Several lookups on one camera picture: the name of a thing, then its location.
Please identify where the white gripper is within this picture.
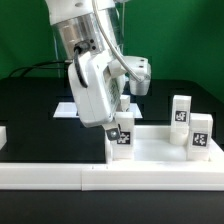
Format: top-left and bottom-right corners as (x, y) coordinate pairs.
(67, 49), (153, 142)

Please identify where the white square tabletop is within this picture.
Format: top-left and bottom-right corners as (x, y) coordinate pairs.
(105, 125), (224, 163)

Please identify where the white sheet with tags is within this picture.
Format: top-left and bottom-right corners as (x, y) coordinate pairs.
(53, 102), (142, 118)

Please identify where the white U-shaped fence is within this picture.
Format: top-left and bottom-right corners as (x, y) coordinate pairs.
(0, 125), (224, 192)

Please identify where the white cable on gripper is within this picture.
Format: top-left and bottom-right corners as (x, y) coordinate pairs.
(91, 0), (151, 83)

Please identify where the black cable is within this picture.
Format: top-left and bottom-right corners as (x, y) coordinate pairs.
(7, 58), (73, 79)

